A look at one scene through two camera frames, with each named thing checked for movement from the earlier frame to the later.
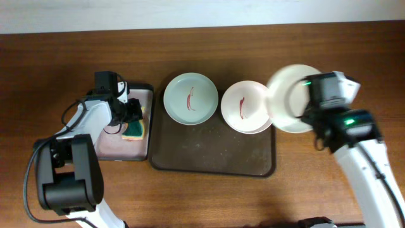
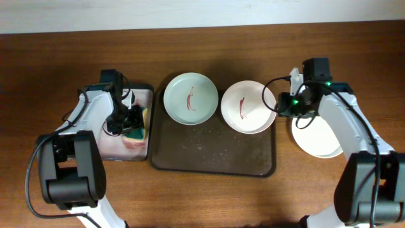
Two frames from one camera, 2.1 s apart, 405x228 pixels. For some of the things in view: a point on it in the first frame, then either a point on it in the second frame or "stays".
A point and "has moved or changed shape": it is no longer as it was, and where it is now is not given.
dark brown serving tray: (212, 148) stays
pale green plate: (190, 99) stays
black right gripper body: (305, 116) → (292, 106)
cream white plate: (287, 97) has moved or changed shape
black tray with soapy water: (111, 146) stays
